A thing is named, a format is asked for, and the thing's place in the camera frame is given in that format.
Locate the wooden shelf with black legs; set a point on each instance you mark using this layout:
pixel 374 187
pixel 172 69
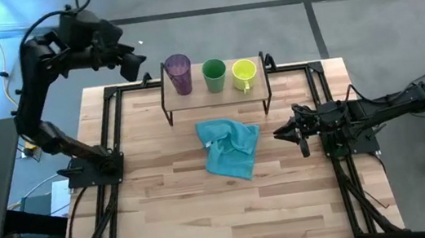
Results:
pixel 216 99

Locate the green plastic cup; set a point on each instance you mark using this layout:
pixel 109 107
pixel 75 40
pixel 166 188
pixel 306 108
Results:
pixel 215 75

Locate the purple faceted plastic tumbler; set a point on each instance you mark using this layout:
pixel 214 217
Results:
pixel 179 74

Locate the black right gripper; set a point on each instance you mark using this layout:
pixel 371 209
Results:
pixel 304 146

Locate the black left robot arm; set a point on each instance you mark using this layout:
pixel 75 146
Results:
pixel 32 77

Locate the blue microfibre cloth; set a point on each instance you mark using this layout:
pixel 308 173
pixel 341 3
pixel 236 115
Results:
pixel 228 145

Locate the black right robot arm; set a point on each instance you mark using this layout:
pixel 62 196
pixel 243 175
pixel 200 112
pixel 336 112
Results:
pixel 392 105

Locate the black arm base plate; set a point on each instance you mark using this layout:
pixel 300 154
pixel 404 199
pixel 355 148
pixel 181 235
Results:
pixel 364 145
pixel 84 177

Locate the black aluminium rig frame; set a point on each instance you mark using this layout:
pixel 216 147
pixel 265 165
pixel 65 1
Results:
pixel 134 87

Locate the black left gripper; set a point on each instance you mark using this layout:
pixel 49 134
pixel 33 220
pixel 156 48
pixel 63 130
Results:
pixel 132 65

